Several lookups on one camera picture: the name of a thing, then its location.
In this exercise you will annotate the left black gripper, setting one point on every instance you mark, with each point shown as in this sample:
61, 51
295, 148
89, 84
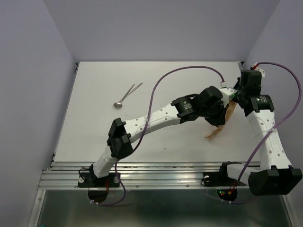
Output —
220, 119

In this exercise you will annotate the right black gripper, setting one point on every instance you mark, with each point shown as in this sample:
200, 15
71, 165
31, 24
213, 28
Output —
237, 84

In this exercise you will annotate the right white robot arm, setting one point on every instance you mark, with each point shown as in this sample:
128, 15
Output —
277, 176

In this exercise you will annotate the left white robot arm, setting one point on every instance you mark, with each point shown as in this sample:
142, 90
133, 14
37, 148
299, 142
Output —
123, 133

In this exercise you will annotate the silver metal spoon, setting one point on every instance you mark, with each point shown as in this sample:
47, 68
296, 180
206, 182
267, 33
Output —
119, 103

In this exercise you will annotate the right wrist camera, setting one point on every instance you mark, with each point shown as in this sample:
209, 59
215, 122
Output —
259, 69

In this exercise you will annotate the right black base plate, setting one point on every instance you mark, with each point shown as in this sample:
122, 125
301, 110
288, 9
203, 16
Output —
214, 179

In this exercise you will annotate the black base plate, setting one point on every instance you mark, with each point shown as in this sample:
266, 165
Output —
86, 180
214, 179

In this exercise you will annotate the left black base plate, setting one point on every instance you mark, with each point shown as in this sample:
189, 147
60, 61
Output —
86, 180

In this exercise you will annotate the aluminium frame rail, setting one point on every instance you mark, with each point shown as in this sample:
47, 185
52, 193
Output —
135, 176

